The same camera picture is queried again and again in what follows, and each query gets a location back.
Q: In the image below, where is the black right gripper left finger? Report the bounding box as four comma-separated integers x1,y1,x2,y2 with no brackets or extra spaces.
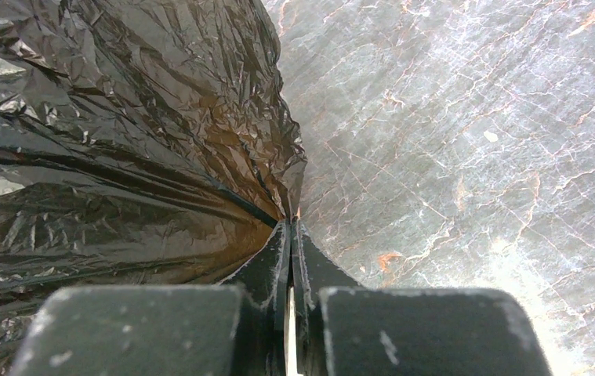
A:
11,221,292,375

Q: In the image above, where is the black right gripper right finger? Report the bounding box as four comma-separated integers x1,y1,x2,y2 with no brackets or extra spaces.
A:
291,221,551,375

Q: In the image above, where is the black trash bag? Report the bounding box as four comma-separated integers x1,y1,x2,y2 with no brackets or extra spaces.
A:
0,1,307,375

